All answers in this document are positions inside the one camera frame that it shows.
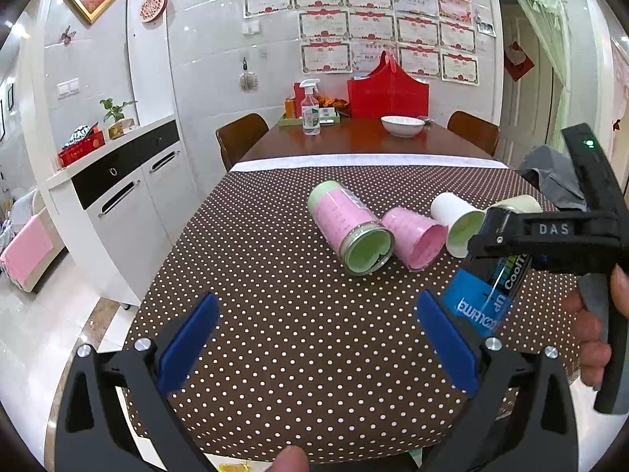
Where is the large pale green cup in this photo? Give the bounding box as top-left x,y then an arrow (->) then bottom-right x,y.
490,195 -> 543,213

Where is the pink green labelled cup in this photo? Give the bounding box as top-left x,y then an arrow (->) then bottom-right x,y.
307,180 -> 394,276

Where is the red gift bag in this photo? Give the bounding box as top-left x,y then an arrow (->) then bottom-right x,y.
348,51 -> 430,120

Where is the green tray with boxes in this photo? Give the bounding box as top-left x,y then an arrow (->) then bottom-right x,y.
277,108 -> 340,127

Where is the clear spray bottle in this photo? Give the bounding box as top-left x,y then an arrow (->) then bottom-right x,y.
300,79 -> 321,135

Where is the red box on sideboard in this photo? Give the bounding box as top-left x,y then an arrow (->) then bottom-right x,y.
59,124 -> 105,167

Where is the pink towel on sofa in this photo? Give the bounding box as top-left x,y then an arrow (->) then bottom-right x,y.
1,216 -> 53,291

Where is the red door decoration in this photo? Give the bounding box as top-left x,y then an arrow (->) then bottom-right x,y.
504,41 -> 534,82

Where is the brown polka dot tablecloth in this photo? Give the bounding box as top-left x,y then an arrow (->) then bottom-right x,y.
128,165 -> 533,463

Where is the red envelope box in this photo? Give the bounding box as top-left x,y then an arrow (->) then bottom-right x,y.
293,82 -> 305,118

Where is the dark blue cup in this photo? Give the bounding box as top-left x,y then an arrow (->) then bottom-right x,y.
441,251 -> 531,338

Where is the white paper cup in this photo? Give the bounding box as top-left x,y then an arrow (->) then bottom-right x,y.
431,192 -> 485,259

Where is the right hand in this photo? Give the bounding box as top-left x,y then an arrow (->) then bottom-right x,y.
562,265 -> 629,388

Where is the left hand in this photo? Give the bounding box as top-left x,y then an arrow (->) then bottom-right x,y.
267,445 -> 309,472

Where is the left brown chair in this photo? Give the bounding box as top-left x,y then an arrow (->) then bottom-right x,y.
215,113 -> 269,171

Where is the right brown chair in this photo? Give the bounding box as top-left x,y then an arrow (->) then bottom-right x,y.
447,111 -> 500,156

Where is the white sideboard cabinet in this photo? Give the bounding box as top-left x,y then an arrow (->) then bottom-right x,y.
46,115 -> 200,306

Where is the round red wall ornament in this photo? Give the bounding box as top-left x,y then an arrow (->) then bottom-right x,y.
140,0 -> 167,24

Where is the brown chair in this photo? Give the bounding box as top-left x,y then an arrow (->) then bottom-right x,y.
215,113 -> 269,171
447,111 -> 500,156

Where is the white bowl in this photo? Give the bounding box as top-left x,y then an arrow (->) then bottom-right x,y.
381,115 -> 425,138

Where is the small potted plant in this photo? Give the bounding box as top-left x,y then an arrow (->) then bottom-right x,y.
100,98 -> 135,140

